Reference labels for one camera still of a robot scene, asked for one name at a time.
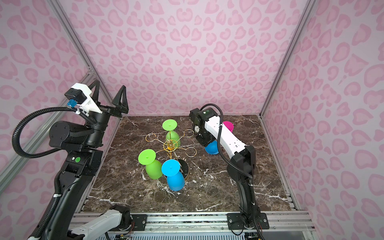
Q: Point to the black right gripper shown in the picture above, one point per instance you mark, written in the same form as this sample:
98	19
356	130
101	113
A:
204	143

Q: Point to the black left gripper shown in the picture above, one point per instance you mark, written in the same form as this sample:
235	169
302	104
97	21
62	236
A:
117	111

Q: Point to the blue wine glass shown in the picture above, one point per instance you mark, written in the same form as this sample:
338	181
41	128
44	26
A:
212	148
172	170

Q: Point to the magenta wine glass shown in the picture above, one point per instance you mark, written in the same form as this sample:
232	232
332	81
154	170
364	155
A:
229	125

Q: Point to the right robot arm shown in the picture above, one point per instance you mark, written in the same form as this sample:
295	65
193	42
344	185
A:
208	127

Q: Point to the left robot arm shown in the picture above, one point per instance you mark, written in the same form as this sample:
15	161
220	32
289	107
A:
84	157

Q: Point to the back green wine glass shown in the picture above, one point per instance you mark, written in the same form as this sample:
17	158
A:
172	137

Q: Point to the green wine glass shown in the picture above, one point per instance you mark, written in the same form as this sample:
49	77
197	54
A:
172	137
153	167

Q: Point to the front green wine glass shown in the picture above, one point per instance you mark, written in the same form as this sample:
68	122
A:
153	167

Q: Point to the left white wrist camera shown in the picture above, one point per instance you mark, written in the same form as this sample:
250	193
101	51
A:
79	96

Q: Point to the gold wire glass rack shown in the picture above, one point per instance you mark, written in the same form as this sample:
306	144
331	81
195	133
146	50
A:
170	146

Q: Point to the aluminium frame post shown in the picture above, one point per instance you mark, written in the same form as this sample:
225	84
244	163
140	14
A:
16	163

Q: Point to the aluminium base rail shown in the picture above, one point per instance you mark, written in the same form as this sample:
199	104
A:
288	225

